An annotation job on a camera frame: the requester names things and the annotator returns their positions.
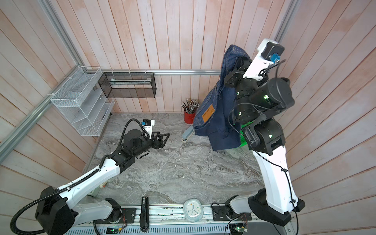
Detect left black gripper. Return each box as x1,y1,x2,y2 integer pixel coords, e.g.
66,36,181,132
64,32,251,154
133,131,170,157

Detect dark blue denim trousers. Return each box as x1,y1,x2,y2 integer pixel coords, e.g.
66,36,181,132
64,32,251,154
193,45,249,151

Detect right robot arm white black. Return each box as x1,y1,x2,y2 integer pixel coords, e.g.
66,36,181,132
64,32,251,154
224,57,305,226

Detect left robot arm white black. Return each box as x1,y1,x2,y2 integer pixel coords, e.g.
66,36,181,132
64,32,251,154
10,119,170,235

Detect grey blue stapler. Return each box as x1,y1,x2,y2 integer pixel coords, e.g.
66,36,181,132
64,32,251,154
182,125,194,143

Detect red pencil cup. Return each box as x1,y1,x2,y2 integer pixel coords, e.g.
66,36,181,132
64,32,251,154
182,98,200,124

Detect green plastic basket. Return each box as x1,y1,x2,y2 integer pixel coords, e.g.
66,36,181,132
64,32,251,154
240,122,252,147

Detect white round clock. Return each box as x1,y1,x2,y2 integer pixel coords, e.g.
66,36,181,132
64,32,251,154
183,198,204,223

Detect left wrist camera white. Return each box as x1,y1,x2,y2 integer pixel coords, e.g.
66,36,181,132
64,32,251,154
142,119,155,139

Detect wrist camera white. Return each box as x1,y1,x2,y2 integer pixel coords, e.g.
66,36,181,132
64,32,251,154
142,119,155,139
243,39,285,81

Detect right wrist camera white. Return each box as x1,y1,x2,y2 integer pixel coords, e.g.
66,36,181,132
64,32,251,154
243,39,285,81

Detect black mesh wall basket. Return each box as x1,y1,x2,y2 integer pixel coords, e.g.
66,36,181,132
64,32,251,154
99,72,157,99

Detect aluminium front rail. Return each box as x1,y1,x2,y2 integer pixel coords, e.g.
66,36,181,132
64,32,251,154
67,203,299,235

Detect white wire mesh shelf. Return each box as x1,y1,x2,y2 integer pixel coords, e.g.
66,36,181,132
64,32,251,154
51,66,115,137

